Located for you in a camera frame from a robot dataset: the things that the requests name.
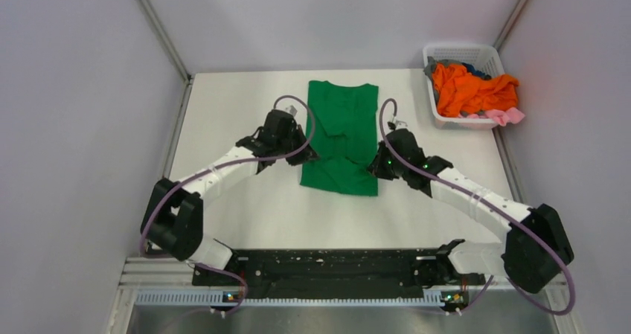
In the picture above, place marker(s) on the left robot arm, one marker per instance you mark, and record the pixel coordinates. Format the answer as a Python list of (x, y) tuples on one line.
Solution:
[(175, 214)]

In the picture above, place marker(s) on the orange t-shirt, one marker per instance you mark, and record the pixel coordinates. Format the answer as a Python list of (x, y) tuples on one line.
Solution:
[(460, 92)]

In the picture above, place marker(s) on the grey garment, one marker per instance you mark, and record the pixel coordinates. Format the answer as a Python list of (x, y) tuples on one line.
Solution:
[(432, 64)]

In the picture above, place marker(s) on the green t-shirt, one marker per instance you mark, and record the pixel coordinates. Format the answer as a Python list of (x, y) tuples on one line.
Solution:
[(345, 138)]

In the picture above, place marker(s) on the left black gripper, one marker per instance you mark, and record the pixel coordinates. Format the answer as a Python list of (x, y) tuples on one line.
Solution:
[(307, 155)]

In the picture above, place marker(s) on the white plastic laundry basket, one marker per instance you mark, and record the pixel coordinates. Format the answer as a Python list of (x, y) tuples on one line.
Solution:
[(483, 57)]

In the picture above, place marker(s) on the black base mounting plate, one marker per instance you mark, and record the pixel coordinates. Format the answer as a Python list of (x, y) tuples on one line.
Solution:
[(337, 273)]

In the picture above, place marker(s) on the aluminium frame rail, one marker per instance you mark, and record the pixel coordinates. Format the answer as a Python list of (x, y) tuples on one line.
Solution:
[(169, 281)]

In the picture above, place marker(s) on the blue garment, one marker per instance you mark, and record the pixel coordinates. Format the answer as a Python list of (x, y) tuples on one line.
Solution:
[(475, 72)]

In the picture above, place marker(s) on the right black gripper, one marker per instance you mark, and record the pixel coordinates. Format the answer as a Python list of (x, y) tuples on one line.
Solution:
[(376, 167)]

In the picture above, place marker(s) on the pink garment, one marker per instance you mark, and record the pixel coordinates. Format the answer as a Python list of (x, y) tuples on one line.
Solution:
[(502, 118)]

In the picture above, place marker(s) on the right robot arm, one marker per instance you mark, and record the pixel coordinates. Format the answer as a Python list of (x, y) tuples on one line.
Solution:
[(532, 247)]

